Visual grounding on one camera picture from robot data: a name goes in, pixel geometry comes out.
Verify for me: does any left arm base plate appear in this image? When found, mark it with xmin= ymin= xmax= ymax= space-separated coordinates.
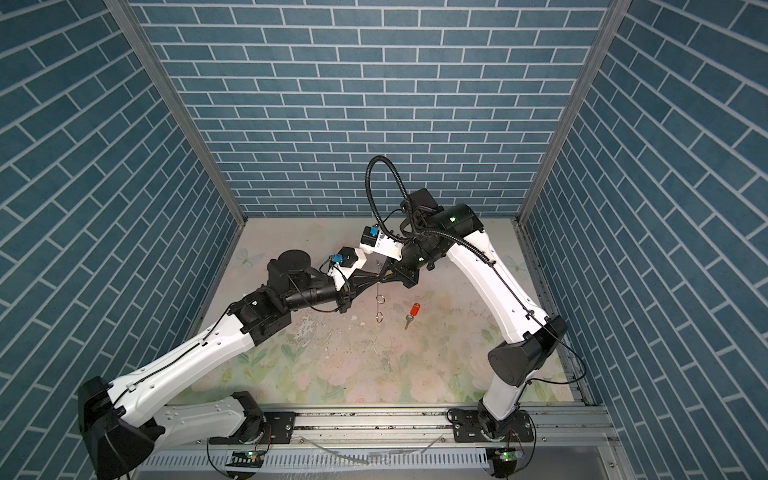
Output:
xmin=209 ymin=411 xmax=296 ymax=445

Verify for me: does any left corner aluminium post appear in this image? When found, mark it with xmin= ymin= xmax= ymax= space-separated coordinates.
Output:
xmin=105 ymin=0 xmax=247 ymax=227

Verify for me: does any green circuit board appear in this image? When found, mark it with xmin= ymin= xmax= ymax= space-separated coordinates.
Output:
xmin=226 ymin=450 xmax=266 ymax=470
xmin=487 ymin=447 xmax=522 ymax=468

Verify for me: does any left green circuit board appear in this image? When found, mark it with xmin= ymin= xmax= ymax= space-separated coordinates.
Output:
xmin=226 ymin=450 xmax=266 ymax=470

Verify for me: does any aluminium front rail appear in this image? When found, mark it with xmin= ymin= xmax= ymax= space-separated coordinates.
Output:
xmin=130 ymin=405 xmax=635 ymax=479

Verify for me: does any right corner aluminium post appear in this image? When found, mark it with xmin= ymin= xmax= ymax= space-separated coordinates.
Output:
xmin=517 ymin=0 xmax=634 ymax=227

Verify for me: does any key with red tag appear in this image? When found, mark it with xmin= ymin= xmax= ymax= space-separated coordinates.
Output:
xmin=404 ymin=303 xmax=421 ymax=330

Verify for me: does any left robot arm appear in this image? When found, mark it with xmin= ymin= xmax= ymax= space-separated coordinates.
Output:
xmin=77 ymin=247 xmax=394 ymax=479

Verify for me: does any right green circuit board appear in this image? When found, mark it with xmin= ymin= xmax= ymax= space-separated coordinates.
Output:
xmin=487 ymin=447 xmax=522 ymax=468

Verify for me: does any white slotted cable duct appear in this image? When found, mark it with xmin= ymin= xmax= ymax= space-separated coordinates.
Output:
xmin=139 ymin=447 xmax=490 ymax=474

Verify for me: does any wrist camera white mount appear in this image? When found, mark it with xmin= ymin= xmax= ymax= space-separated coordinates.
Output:
xmin=360 ymin=226 xmax=404 ymax=261
xmin=328 ymin=247 xmax=367 ymax=290

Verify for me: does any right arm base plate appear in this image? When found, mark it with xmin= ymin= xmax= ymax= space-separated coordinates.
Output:
xmin=446 ymin=408 xmax=535 ymax=443

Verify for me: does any corner aluminium post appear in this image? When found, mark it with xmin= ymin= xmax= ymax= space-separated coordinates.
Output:
xmin=105 ymin=0 xmax=247 ymax=227
xmin=517 ymin=0 xmax=634 ymax=227

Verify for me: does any black corrugated cable conduit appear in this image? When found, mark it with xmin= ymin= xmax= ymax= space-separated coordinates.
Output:
xmin=364 ymin=155 xmax=497 ymax=268

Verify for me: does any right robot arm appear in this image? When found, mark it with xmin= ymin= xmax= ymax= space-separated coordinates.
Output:
xmin=368 ymin=189 xmax=567 ymax=440

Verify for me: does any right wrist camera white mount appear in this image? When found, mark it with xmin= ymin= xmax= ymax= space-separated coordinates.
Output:
xmin=360 ymin=226 xmax=404 ymax=261

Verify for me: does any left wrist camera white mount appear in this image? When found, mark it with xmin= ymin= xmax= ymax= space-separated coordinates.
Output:
xmin=328 ymin=247 xmax=367 ymax=290

